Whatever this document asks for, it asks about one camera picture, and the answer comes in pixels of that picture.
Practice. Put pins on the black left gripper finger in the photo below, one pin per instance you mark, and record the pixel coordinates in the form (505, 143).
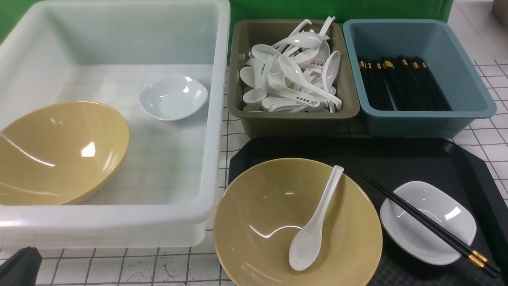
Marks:
(22, 268)

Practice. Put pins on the yellow noodle bowl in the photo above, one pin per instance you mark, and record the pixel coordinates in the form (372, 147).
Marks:
(264, 208)

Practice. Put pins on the white ceramic soup spoon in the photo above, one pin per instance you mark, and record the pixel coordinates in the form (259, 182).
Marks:
(306, 245)

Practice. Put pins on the small white square dish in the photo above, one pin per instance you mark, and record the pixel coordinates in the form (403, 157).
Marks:
(414, 237)

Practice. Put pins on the yellow bowl inside tub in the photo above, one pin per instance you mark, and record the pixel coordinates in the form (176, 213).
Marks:
(61, 154)

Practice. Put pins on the small white dish inside tub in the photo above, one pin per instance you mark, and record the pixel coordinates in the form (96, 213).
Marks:
(173, 98)

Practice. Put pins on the large translucent white plastic tub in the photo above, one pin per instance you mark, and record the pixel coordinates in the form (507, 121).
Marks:
(108, 51)

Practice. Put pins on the olive brown spoon bin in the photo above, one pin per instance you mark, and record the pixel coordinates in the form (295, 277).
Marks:
(246, 33)

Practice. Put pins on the pile of white spoons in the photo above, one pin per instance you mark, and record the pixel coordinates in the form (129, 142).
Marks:
(295, 74)

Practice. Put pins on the green backdrop cloth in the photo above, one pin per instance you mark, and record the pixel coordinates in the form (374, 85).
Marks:
(342, 10)

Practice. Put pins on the black plastic serving tray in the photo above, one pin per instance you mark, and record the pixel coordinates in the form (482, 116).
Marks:
(393, 162)

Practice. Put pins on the bundle of black chopsticks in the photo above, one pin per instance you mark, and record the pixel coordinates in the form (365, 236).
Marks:
(402, 84)

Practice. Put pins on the blue chopstick bin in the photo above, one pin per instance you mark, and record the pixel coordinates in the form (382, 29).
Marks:
(434, 42)

